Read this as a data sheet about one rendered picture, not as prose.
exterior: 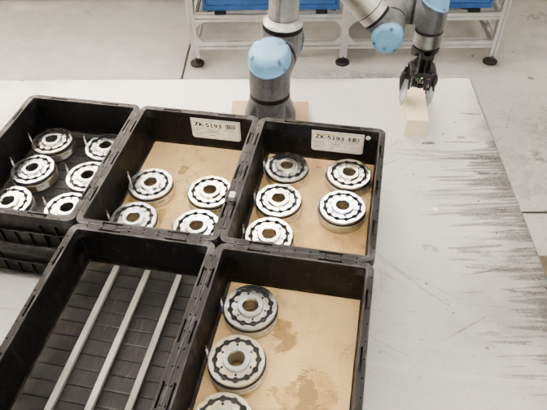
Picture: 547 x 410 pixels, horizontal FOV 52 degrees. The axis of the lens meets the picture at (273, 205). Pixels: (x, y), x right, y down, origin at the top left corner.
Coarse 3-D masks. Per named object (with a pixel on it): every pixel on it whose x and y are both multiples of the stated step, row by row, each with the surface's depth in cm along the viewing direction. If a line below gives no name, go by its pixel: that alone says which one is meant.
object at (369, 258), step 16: (256, 128) 133; (320, 128) 133; (336, 128) 132; (352, 128) 132; (368, 128) 132; (256, 144) 128; (384, 144) 127; (240, 176) 121; (240, 192) 118; (224, 224) 112; (224, 240) 109; (240, 240) 109; (336, 256) 105; (352, 256) 105; (368, 256) 105
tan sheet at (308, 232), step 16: (320, 160) 139; (320, 176) 135; (304, 192) 131; (320, 192) 131; (368, 192) 131; (304, 208) 128; (368, 208) 127; (304, 224) 125; (320, 224) 124; (304, 240) 121; (320, 240) 121; (336, 240) 121; (352, 240) 121
